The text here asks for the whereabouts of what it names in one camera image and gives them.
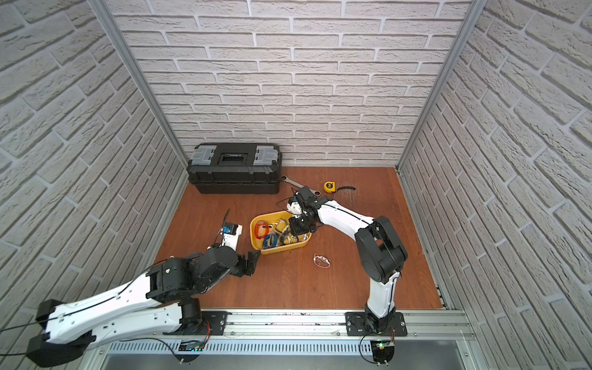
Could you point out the yellow tape measure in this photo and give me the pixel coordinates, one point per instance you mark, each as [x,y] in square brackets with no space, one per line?
[330,187]

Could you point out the silver combination wrench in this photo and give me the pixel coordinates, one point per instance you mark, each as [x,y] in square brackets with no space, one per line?
[298,185]

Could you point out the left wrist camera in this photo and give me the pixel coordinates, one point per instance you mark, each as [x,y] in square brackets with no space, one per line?
[230,235]

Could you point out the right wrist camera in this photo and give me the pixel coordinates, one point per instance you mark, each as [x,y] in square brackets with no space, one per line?
[293,207]

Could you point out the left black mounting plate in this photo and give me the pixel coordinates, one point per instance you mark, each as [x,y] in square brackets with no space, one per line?
[204,323]

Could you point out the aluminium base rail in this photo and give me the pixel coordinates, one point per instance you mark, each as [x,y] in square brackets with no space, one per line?
[293,324]

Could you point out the yellow plastic storage box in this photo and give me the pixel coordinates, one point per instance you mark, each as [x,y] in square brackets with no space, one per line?
[286,242]

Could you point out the right controller board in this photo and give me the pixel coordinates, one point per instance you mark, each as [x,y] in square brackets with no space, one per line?
[382,352]

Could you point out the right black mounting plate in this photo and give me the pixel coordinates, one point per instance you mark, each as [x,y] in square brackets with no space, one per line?
[360,323]

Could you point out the black grey toolbox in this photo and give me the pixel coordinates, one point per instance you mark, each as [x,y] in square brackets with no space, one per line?
[236,168]

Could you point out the cream pink strap watch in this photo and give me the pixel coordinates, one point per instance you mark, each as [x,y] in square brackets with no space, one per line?
[321,261]

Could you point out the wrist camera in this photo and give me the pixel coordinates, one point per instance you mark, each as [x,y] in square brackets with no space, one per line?
[230,235]
[293,207]

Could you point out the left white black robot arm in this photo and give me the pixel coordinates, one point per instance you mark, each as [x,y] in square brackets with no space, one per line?
[161,300]

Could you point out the red orange glasses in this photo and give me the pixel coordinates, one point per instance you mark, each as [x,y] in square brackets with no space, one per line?
[262,229]

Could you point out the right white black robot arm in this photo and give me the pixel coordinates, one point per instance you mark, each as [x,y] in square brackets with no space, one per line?
[381,251]

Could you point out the black mounting plate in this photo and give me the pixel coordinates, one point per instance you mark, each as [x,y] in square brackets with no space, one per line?
[360,323]
[204,323]

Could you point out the controller board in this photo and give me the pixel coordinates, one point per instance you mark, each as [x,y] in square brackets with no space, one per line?
[382,352]
[188,351]

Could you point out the left controller board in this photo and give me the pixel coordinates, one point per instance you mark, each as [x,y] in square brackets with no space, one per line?
[188,351]

